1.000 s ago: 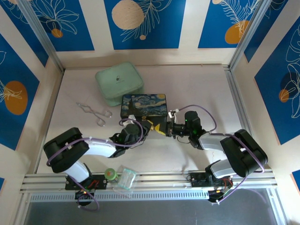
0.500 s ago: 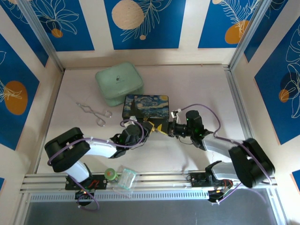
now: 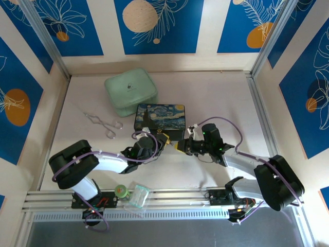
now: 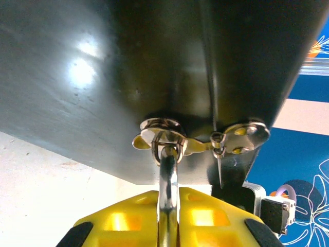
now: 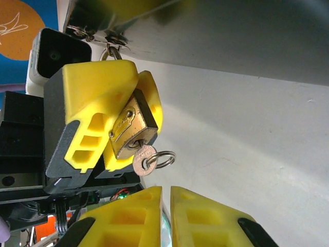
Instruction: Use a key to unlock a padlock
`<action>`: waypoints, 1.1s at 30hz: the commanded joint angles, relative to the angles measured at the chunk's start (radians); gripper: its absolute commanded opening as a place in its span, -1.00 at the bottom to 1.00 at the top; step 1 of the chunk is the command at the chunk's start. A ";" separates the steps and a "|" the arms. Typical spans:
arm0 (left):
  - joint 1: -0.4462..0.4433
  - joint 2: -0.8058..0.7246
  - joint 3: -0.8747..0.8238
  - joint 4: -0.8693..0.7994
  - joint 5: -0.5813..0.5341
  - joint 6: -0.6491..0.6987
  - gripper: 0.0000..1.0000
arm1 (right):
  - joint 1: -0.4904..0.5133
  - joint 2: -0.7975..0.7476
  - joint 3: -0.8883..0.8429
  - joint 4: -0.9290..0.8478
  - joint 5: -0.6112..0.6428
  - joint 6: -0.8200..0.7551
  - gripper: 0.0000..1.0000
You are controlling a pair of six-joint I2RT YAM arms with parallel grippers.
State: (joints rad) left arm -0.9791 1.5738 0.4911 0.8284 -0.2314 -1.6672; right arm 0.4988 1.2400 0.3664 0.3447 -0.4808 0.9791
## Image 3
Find starry night painted box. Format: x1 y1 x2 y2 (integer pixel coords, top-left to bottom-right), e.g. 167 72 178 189
133 102 186 142

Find mint green zip case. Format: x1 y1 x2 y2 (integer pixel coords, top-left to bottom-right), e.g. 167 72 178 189
104 67 158 118

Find small green-capped bottle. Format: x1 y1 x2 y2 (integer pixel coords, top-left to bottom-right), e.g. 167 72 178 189
114 184 131 202

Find metal crucible tongs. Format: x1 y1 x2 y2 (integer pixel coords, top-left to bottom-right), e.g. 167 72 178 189
82 111 124 140

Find slotted metal strip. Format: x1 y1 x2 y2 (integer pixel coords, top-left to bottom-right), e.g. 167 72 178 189
32 207 231 222

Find aluminium front rail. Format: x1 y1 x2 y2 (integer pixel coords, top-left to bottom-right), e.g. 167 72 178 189
22 189 232 210

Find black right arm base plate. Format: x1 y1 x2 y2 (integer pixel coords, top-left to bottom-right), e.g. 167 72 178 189
208 188 232 206

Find aluminium side rail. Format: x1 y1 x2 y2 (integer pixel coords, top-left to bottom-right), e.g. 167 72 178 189
245 72 286 165
37 74 71 191

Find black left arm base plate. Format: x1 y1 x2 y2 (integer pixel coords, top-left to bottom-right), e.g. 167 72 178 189
71 191 117 209

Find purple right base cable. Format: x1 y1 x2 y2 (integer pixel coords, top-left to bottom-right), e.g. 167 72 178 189
230 202 264 226

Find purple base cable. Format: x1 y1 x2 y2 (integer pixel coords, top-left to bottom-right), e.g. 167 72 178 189
83 202 111 233
230 202 264 226

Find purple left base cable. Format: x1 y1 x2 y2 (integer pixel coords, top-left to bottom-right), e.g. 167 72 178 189
83 202 111 233

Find aluminium frame post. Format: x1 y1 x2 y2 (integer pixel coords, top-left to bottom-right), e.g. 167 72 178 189
17 0 71 79
250 0 302 78

